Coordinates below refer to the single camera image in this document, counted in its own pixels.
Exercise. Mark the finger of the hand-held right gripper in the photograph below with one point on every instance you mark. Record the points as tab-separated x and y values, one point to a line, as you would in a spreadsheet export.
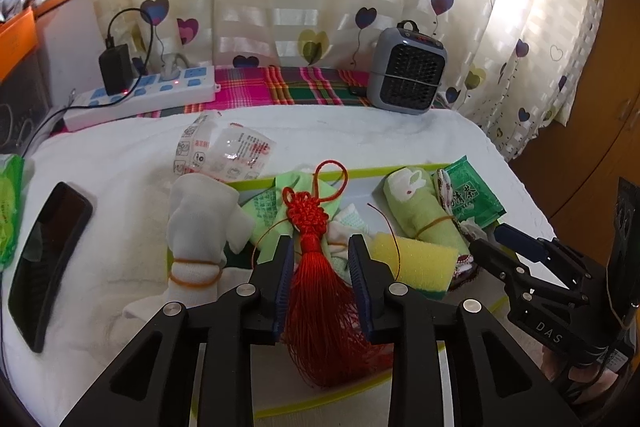
520	239
495	259

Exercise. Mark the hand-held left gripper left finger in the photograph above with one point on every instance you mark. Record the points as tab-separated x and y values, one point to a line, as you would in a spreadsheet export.
285	287

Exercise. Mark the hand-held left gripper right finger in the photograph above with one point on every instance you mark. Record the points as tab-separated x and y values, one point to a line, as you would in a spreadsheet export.
361	287

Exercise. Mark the red Chinese knot tassel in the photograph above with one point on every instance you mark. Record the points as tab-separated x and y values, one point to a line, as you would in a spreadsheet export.
320	307

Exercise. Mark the large yellow green sponge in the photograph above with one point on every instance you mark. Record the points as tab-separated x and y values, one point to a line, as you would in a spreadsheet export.
415	252

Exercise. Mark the green tea packet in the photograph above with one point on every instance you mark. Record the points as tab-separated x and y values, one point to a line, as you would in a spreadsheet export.
472	194

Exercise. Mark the light green cloth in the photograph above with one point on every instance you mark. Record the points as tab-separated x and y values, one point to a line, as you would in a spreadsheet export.
265	212

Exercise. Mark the lime green box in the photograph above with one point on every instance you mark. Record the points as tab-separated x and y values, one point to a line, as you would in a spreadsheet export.
360	192

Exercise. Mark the green rabbit towel roll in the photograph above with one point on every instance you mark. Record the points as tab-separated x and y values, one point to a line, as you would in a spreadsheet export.
415	207

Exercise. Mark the white sock bundle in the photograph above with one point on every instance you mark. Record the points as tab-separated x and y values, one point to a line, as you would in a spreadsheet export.
200	217

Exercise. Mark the person's right hand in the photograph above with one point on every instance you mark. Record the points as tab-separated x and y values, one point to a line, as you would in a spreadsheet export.
595	382

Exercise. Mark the wooden wardrobe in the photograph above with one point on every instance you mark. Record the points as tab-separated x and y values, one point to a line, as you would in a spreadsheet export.
600	132

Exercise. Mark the clear plastic wrapper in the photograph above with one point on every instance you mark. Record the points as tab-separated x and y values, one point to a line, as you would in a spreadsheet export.
225	147

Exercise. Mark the plaid blanket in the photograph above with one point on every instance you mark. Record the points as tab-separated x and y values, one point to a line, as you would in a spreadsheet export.
300	87

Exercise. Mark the small grey heater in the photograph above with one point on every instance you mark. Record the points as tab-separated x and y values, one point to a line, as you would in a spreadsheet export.
407	72

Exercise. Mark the white blue power strip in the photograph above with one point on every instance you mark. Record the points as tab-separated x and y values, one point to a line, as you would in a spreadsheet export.
150	94

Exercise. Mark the black smartphone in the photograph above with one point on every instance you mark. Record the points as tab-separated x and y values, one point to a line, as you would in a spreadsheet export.
47	257

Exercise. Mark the white plug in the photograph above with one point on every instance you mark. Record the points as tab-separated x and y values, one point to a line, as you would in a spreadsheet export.
172	66

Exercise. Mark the black charger adapter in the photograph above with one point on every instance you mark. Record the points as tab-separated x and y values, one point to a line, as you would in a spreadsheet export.
115	72

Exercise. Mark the green tissue packet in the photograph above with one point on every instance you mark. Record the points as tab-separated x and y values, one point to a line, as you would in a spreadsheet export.
10	207

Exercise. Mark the dark glass cabinet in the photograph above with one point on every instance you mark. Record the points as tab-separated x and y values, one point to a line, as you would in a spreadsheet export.
20	107

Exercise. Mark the orange tray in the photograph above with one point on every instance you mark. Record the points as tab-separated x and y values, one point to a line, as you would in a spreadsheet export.
17	42

